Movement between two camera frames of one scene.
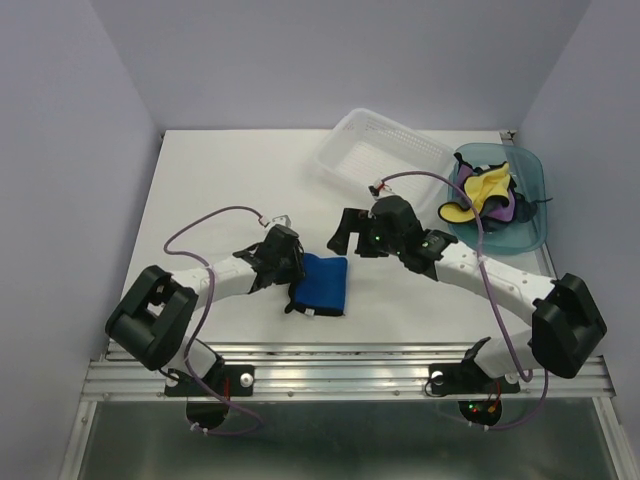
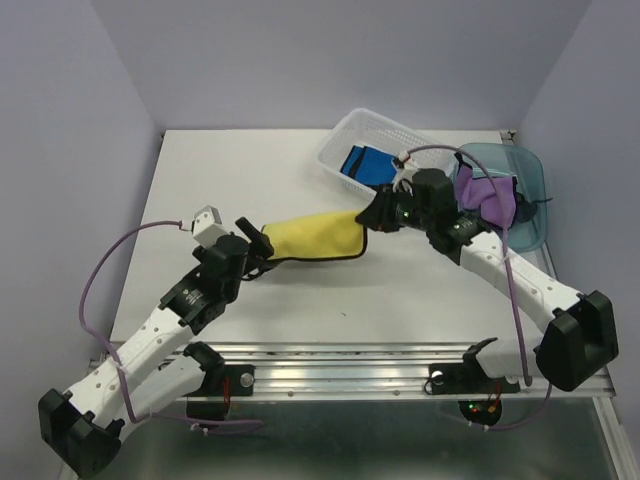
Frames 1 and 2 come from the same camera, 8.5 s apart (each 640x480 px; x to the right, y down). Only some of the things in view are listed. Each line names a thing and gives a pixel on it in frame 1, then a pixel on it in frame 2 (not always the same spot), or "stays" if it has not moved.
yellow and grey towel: x=480 y=188 to x=315 y=237
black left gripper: x=296 y=271 to x=259 y=240
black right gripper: x=353 y=219 to x=376 y=214
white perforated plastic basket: x=365 y=148 stays
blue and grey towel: x=324 y=289 to x=370 y=166
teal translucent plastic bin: x=528 y=174 stays
